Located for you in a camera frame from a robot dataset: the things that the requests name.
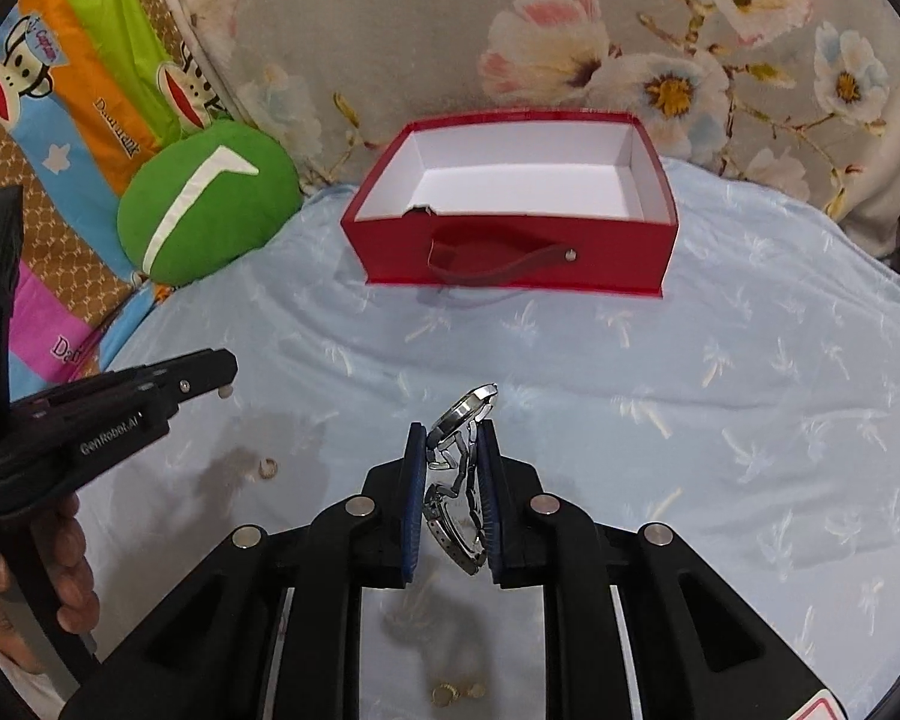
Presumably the silver metal wristwatch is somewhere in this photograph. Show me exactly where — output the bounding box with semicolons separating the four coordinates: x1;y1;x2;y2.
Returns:
422;383;499;575

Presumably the person's left hand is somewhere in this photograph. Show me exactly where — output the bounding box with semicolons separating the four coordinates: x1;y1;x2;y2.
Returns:
0;494;100;674

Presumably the light blue palm-print sheet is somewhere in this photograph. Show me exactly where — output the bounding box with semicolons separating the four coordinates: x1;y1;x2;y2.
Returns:
80;161;900;718

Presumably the green round cushion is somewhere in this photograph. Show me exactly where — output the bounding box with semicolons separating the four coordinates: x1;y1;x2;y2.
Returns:
116;119;302;286

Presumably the colourful cartoon monkey sheet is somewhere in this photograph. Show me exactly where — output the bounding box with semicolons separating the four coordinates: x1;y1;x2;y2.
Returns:
0;0;227;398

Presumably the red gift box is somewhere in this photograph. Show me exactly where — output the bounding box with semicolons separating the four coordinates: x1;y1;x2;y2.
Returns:
341;109;679;298

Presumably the grey floral blanket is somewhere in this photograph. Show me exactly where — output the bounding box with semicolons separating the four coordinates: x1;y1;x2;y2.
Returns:
167;0;900;257

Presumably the gold ring pearl earring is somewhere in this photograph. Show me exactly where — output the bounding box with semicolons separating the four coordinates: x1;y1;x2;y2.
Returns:
430;683;487;709

